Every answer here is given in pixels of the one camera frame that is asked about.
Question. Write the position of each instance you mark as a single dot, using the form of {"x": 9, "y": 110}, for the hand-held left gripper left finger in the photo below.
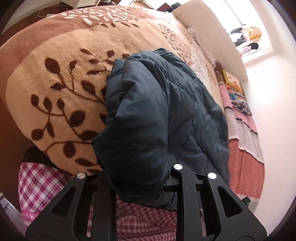
{"x": 104, "y": 197}

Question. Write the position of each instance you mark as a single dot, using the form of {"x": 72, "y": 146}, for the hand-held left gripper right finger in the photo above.
{"x": 185, "y": 197}

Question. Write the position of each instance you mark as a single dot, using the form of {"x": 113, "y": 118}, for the dark teal quilted jacket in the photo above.
{"x": 150, "y": 111}

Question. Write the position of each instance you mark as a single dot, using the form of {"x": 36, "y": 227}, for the black device with green light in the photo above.
{"x": 246, "y": 201}

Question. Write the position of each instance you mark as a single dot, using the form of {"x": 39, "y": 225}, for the person's pink plaid pants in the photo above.
{"x": 39, "y": 185}

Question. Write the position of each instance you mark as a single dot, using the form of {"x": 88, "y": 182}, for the pink and red striped blanket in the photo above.
{"x": 245, "y": 166}

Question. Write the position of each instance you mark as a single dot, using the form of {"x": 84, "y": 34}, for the colourful printed cushion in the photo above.
{"x": 239, "y": 102}

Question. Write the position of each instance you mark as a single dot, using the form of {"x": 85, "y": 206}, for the yellow cushion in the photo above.
{"x": 231, "y": 80}

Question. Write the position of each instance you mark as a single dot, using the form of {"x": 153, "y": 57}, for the brown cushion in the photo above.
{"x": 217, "y": 69}

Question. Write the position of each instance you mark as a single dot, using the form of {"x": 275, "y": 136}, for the beige leaf-print bed blanket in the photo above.
{"x": 34, "y": 76}

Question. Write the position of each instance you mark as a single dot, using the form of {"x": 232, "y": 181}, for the grey pillow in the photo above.
{"x": 193, "y": 32}

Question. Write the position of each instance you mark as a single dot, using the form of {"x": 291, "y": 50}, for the white headboard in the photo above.
{"x": 215, "y": 30}

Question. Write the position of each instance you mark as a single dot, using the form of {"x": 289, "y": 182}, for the yellow bag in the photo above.
{"x": 253, "y": 32}

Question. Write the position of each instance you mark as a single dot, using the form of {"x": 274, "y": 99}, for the dark wooden bedside cabinet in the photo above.
{"x": 172, "y": 5}

